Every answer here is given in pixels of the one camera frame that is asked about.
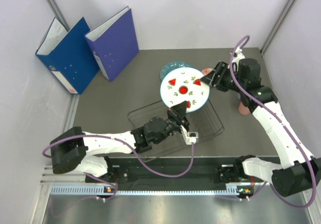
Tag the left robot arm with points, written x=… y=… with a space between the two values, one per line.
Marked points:
x=76 y=150

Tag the pink plastic cup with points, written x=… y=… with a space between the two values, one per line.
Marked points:
x=243 y=109

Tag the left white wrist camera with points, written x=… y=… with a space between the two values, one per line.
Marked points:
x=189 y=137

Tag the red patterned bowl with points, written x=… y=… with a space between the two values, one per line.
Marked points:
x=207 y=71

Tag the teal plate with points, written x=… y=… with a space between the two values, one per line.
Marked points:
x=172 y=66

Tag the purple ring binder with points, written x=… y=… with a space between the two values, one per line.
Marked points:
x=114 y=43

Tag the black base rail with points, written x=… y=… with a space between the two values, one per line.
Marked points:
x=210 y=170

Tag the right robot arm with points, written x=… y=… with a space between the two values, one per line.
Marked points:
x=299 y=169

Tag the white plate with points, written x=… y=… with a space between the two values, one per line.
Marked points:
x=184 y=84

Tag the blue ring binder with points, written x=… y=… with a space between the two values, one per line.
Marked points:
x=68 y=56

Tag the grey cable duct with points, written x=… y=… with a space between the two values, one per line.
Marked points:
x=232 y=190

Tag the black wire dish rack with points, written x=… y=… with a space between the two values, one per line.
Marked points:
x=205 y=121

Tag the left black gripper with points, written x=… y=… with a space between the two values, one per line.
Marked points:
x=180 y=109

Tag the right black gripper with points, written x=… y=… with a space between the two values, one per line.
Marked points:
x=220 y=70

